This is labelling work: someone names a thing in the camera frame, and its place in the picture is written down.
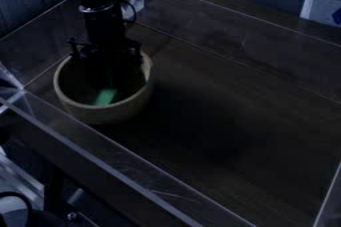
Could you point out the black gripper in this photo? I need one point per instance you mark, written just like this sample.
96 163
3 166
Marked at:
93 74

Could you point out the brown wooden bowl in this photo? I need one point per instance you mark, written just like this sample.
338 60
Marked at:
77 95

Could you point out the green rectangular block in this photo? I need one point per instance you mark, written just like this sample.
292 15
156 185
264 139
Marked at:
105 97

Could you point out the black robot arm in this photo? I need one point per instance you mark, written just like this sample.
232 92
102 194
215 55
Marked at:
109 49

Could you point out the white container with blue label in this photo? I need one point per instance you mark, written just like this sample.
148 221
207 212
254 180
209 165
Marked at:
323 11

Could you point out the clear acrylic enclosure wall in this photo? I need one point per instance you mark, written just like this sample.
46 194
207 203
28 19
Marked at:
235 148

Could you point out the metal bracket with screw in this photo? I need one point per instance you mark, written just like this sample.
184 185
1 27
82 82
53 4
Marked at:
65 216

